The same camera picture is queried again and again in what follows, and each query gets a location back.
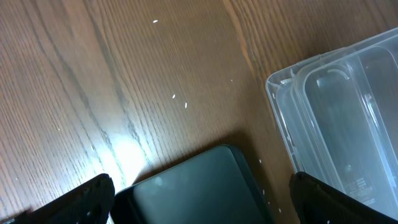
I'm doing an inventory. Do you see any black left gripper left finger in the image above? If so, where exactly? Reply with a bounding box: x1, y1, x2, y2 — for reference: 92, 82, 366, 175
1, 174, 115, 224

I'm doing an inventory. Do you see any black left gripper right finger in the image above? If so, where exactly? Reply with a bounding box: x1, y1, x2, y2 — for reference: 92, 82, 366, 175
289, 172, 397, 224

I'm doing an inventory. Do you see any black rectangular tray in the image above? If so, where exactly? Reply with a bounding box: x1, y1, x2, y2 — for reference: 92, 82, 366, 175
110, 145, 274, 223

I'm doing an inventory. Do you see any clear plastic bin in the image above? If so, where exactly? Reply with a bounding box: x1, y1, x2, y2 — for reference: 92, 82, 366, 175
265, 29, 397, 218

